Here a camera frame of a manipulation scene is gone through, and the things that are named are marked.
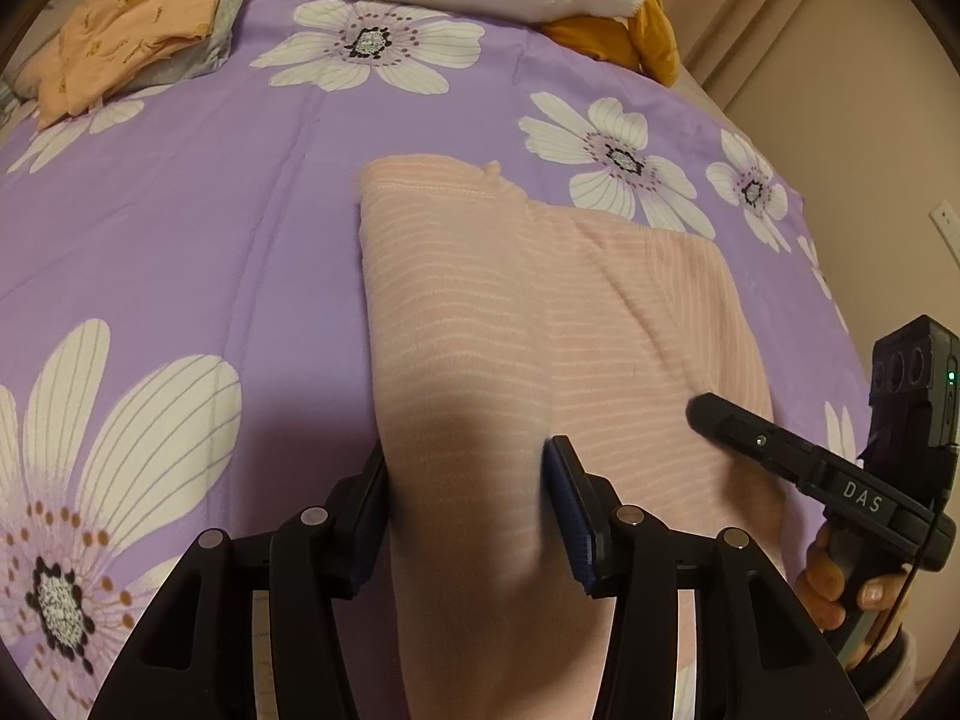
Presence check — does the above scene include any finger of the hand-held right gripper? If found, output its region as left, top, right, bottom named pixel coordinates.
left=686, top=392, right=824, bottom=496

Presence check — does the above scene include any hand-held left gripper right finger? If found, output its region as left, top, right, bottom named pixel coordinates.
left=541, top=435, right=848, bottom=720

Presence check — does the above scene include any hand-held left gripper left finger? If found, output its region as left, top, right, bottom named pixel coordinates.
left=88, top=439, right=391, bottom=720

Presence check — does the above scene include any pink striped garment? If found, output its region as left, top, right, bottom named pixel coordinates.
left=356, top=154, right=788, bottom=720

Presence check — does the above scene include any person's right forearm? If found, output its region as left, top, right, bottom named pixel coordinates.
left=851, top=626, right=935, bottom=717

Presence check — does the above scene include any person's right hand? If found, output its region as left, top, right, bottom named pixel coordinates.
left=795, top=525, right=914, bottom=632

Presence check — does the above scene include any purple floral blanket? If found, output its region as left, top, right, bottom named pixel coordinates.
left=0, top=0, right=878, bottom=720

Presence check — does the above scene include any pink curtain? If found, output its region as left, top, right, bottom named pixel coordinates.
left=600, top=0, right=957, bottom=136

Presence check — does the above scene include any grey folded cloth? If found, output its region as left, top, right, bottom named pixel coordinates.
left=97, top=0, right=260, bottom=95

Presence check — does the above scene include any peach printed folded cloth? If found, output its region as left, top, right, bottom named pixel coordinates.
left=34, top=0, right=232, bottom=128

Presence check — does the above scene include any white wall socket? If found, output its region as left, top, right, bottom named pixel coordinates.
left=930, top=201, right=960, bottom=248

